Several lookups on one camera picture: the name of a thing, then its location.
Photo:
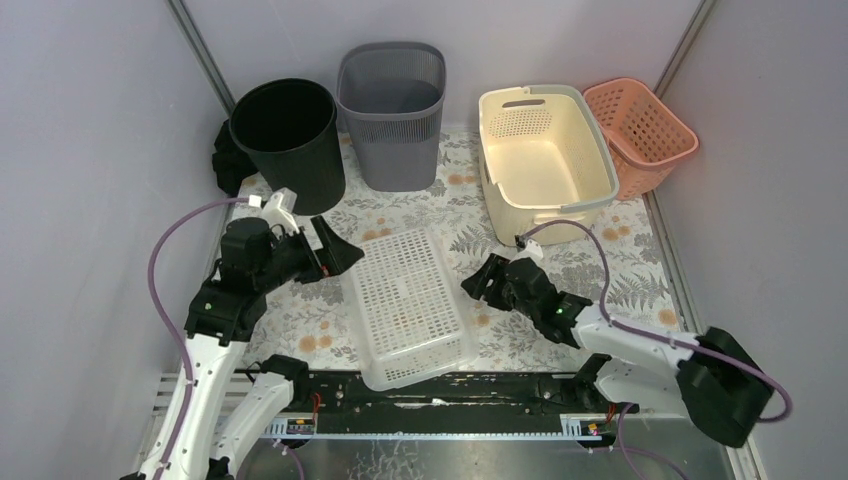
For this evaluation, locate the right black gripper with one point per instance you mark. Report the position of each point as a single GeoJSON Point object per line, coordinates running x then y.
{"type": "Point", "coordinates": [475, 284]}

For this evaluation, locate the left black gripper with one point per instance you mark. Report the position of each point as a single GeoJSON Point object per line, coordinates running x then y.
{"type": "Point", "coordinates": [315, 254]}

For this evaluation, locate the white perforated plastic basket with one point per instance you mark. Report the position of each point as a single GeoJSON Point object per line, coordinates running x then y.
{"type": "Point", "coordinates": [408, 320]}

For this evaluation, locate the cream plastic laundry basket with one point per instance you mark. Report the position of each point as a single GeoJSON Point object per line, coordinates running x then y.
{"type": "Point", "coordinates": [544, 163]}

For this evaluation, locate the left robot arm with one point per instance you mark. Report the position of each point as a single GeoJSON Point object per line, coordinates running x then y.
{"type": "Point", "coordinates": [225, 318]}

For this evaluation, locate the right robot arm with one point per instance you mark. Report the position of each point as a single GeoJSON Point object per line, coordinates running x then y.
{"type": "Point", "coordinates": [649, 351]}

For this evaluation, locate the floral patterned table mat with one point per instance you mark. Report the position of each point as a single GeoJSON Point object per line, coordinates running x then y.
{"type": "Point", "coordinates": [309, 321]}

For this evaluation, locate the black round waste bin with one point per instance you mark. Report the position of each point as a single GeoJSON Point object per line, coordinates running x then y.
{"type": "Point", "coordinates": [287, 127]}

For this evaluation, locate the black cloth in corner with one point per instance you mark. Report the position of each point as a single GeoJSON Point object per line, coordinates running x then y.
{"type": "Point", "coordinates": [230, 164]}

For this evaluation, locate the grey ribbed waste bin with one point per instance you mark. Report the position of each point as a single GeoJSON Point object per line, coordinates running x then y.
{"type": "Point", "coordinates": [391, 96]}

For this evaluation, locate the pink perforated plastic basket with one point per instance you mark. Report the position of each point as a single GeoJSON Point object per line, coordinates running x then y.
{"type": "Point", "coordinates": [645, 138]}

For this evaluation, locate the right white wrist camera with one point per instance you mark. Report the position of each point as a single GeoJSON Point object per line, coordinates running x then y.
{"type": "Point", "coordinates": [528, 248]}

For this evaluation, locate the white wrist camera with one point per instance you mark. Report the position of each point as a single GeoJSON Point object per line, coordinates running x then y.
{"type": "Point", "coordinates": [278, 209]}
{"type": "Point", "coordinates": [528, 248]}

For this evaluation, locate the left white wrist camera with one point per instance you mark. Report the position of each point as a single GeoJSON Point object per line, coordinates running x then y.
{"type": "Point", "coordinates": [278, 209]}

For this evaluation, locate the aluminium frame rail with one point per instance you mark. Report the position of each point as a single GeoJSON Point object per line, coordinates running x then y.
{"type": "Point", "coordinates": [212, 409]}

